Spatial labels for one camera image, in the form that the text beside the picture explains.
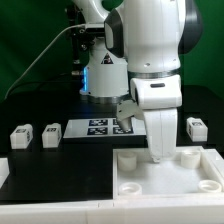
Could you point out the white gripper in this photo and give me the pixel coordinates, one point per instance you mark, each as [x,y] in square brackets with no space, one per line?
[158,100]

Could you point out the black camera on stand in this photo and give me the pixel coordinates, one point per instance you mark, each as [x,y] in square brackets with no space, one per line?
[82,35]

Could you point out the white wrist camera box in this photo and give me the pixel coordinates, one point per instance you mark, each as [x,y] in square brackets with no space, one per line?
[125,111]

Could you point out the white sheet with markers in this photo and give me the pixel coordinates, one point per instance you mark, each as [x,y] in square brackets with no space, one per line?
[101,127]

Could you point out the white front obstacle rail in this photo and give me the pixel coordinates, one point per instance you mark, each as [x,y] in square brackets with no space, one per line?
[203,209]

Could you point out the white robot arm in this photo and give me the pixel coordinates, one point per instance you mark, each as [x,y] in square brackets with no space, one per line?
[149,36]

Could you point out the white left obstacle block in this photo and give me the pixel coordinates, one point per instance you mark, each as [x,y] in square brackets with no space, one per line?
[4,170]

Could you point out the white square table top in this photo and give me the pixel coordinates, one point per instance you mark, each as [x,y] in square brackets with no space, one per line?
[189,171]

